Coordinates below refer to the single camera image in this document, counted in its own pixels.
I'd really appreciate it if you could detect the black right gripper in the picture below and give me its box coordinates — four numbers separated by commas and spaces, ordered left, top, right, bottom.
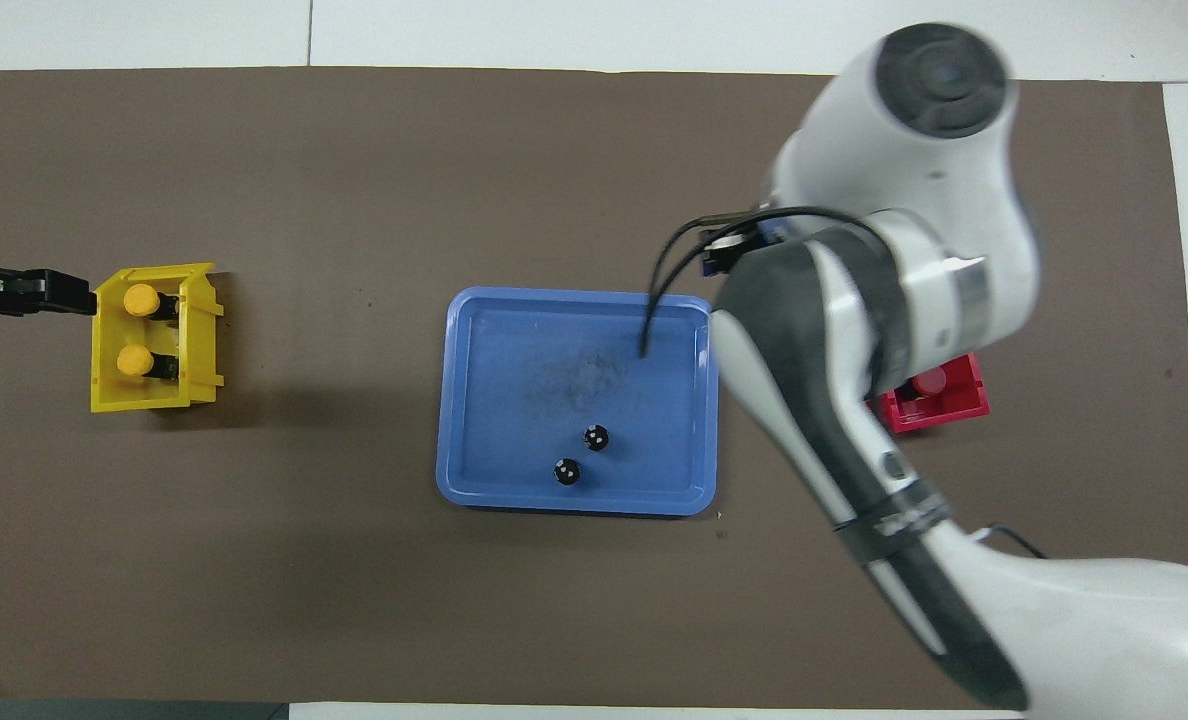
702, 215, 791, 279

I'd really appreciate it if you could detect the yellow push button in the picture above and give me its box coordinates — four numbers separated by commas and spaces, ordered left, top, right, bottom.
116, 345, 178, 382
122, 284, 181, 322

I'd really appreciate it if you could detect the red push button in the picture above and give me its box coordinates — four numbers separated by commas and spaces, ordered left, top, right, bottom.
899, 365, 951, 401

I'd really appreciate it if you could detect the blue plastic tray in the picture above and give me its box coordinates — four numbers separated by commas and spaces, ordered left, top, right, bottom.
436, 287, 720, 517

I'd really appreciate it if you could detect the yellow plastic bin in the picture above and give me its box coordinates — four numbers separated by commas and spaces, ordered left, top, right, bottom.
90, 262, 225, 414

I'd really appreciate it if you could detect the red plastic bin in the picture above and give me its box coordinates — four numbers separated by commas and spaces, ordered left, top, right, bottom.
869, 352, 991, 433

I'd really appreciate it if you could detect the brown paper table mat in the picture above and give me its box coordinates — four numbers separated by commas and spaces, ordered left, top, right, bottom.
0, 67, 1188, 706

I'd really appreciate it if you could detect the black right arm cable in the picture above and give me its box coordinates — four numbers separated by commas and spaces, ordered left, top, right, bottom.
638, 205, 890, 361

